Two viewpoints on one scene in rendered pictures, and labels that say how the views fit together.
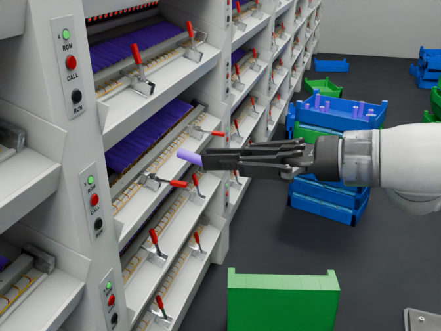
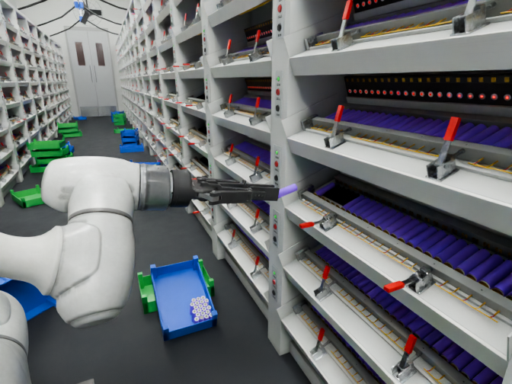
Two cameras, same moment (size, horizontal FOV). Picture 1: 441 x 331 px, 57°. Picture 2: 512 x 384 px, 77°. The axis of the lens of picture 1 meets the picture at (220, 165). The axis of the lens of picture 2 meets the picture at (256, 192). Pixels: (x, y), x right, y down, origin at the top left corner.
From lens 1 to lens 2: 126 cm
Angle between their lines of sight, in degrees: 119
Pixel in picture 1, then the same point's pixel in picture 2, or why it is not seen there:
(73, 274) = not seen: hidden behind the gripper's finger
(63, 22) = (279, 73)
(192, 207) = (388, 359)
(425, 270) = not seen: outside the picture
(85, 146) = (279, 135)
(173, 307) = (328, 369)
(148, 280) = (308, 283)
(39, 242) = not seen: hidden behind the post
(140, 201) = (313, 219)
